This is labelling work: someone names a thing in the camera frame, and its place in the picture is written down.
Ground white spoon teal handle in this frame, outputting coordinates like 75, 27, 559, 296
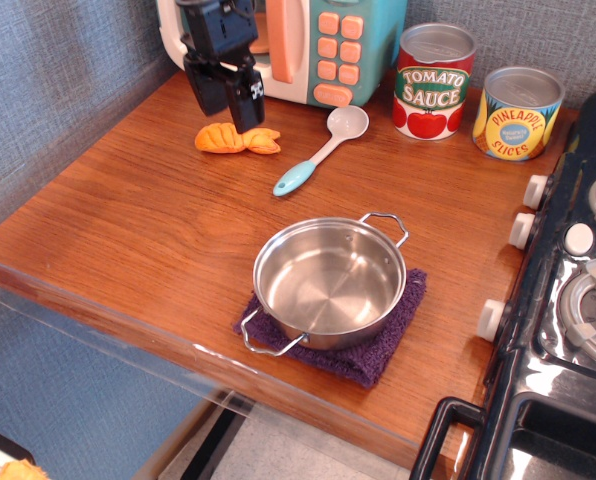
272, 106, 370, 197

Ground tomato sauce can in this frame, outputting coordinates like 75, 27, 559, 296
392, 23, 477, 140

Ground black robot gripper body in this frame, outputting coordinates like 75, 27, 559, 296
176, 1, 262, 85

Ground black toy stove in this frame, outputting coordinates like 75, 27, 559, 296
411, 93, 596, 479

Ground teal toy microwave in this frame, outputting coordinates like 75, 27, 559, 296
157, 0, 407, 108

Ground silver pot with handles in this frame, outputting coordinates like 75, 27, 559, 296
240, 214, 410, 357

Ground orange striped plush corner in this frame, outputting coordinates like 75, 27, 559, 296
0, 459, 49, 480

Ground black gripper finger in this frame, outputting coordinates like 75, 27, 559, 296
226, 69, 265, 133
183, 55, 228, 116

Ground purple knitted cloth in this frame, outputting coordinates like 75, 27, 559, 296
232, 269, 427, 389

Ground orange plush fish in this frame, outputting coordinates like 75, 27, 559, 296
194, 123, 281, 155

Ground pineapple slices can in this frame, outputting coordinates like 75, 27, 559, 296
472, 66, 565, 162

